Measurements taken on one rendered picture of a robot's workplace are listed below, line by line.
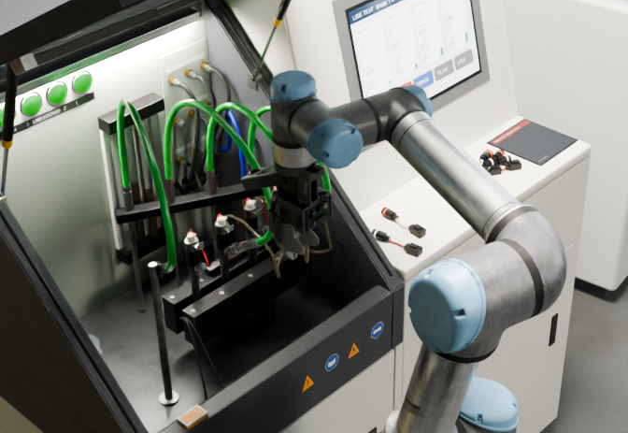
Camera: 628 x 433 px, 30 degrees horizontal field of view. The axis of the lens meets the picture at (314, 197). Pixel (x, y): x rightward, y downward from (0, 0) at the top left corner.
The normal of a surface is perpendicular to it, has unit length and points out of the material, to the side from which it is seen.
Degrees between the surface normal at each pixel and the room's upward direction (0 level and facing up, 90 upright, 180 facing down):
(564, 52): 90
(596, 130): 90
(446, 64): 76
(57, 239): 90
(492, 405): 8
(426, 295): 83
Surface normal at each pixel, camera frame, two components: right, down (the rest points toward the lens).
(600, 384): -0.02, -0.83
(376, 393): 0.72, 0.37
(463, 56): 0.69, 0.16
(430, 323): -0.83, 0.21
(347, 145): 0.51, 0.47
